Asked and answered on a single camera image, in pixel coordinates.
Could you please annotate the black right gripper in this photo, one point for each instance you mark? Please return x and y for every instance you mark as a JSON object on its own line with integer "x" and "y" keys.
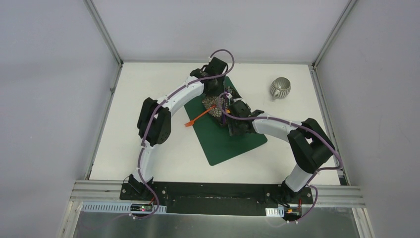
{"x": 233, "y": 130}

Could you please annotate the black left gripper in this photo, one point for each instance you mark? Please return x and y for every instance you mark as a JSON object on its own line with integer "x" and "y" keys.
{"x": 213, "y": 90}

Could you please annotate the purple metallic fork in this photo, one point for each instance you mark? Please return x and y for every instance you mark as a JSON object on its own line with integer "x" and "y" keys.
{"x": 225, "y": 103}

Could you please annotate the black floral square plate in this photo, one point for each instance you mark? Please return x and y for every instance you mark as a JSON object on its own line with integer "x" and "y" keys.
{"x": 216, "y": 113}

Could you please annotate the orange plastic fork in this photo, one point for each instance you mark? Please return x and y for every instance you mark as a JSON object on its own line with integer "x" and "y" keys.
{"x": 191, "y": 123}

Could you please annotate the grey ribbed mug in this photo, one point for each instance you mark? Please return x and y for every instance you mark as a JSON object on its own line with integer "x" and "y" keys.
{"x": 280, "y": 88}

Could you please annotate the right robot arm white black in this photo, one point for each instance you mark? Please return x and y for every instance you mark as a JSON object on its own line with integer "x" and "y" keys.
{"x": 310, "y": 146}

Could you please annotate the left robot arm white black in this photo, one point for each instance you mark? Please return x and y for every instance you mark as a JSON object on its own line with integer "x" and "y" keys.
{"x": 154, "y": 123}

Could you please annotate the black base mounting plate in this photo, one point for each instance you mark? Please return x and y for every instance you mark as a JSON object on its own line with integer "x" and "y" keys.
{"x": 216, "y": 198}

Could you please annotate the right electronics board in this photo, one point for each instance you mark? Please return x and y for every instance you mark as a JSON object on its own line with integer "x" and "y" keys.
{"x": 292, "y": 213}

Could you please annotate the electronics board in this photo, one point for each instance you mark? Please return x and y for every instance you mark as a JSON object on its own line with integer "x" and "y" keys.
{"x": 141, "y": 207}
{"x": 292, "y": 213}

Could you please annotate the left electronics board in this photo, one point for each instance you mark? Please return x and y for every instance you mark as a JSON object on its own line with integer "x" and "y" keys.
{"x": 141, "y": 207}

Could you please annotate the aluminium frame rail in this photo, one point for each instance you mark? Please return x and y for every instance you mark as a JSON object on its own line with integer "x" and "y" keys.
{"x": 344, "y": 195}

